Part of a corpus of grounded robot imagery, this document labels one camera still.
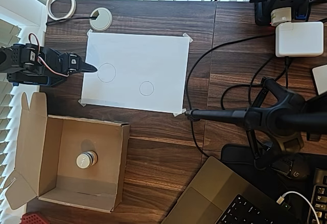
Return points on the white square power adapter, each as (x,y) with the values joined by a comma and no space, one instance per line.
(299,40)

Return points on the small silver cylindrical tin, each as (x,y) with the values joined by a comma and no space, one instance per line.
(84,160)

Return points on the open cardboard box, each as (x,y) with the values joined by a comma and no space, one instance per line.
(84,132)

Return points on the black tripod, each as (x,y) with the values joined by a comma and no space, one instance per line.
(278,117)

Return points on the grey laptop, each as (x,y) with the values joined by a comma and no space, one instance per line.
(212,183)

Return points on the black computer mouse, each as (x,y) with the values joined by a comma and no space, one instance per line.
(297,174)

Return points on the red leader robot arm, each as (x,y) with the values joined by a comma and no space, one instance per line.
(32,219)

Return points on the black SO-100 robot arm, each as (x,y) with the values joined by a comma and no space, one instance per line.
(49,58)

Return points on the masking tape roll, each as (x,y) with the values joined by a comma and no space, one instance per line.
(61,17)

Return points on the black keyboard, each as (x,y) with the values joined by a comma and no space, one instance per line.
(320,201)

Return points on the blue plug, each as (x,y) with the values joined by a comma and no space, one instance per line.
(301,11)

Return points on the masking tape piece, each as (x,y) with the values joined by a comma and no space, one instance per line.
(187,37)
(90,32)
(82,102)
(178,113)

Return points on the black mouse pad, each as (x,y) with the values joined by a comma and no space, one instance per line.
(232,155)

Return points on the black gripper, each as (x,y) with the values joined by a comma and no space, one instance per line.
(73,63)

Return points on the small white plug adapter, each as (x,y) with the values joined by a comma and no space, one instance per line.
(281,16)

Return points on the white paper sheet with circles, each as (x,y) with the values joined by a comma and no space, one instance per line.
(140,55)

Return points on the white flat device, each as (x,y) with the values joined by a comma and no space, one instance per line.
(320,79)

